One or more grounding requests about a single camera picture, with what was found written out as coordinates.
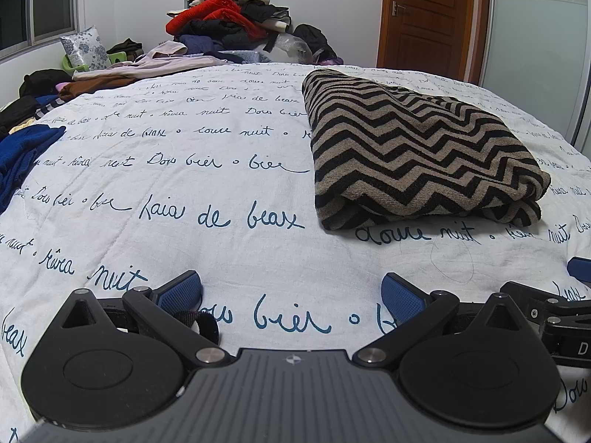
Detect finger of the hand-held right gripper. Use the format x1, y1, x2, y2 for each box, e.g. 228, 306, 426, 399
501, 281, 591, 333
567, 257, 591, 283

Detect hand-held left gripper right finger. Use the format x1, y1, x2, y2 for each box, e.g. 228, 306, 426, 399
352, 273, 533, 372

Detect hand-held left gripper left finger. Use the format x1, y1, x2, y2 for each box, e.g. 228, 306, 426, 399
58, 271, 232, 370

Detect black tan zigzag knit garment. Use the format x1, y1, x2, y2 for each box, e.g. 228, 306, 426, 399
302, 68, 552, 232

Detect white script printed bed blanket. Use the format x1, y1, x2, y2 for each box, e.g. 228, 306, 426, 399
0, 62, 591, 443

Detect royal blue garment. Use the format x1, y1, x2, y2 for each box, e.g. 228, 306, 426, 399
0, 124, 68, 213

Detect pale yellow garment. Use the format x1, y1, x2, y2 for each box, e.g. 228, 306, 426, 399
9, 117, 40, 137

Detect grey striped garment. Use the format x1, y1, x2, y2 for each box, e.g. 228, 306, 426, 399
34, 95, 70, 118

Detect pink garment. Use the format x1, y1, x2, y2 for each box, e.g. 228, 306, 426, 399
73, 41, 232, 81

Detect frosted flower wardrobe door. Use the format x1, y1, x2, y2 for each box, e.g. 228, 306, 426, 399
480, 0, 591, 146

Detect green plastic stool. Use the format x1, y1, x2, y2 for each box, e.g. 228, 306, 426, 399
62, 51, 139, 75

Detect dark brown garment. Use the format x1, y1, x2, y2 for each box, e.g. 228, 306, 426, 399
0, 96, 42, 139

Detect light blue garment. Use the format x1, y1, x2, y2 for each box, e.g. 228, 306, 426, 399
217, 50, 273, 64

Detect navy garment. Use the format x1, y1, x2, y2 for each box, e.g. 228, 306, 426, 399
178, 33, 225, 54

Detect dark olive garment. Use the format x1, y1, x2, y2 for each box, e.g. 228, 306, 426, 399
107, 38, 144, 56

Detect floral pillow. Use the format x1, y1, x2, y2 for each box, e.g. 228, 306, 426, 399
60, 26, 112, 71

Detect pile of dark clothes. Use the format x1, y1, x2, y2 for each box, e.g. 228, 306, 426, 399
178, 0, 293, 51

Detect clear plastic bag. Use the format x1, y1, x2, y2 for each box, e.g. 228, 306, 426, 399
265, 32, 315, 63

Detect black bag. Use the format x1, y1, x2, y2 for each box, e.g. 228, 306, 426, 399
293, 24, 338, 61

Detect brown wooden door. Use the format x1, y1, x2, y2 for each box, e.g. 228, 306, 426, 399
376, 0, 492, 86

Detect red garment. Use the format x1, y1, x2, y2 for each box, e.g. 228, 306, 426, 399
166, 0, 267, 40

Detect window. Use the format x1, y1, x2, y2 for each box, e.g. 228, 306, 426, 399
0, 0, 79, 58

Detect black strap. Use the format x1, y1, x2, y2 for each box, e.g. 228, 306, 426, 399
173, 309, 221, 347

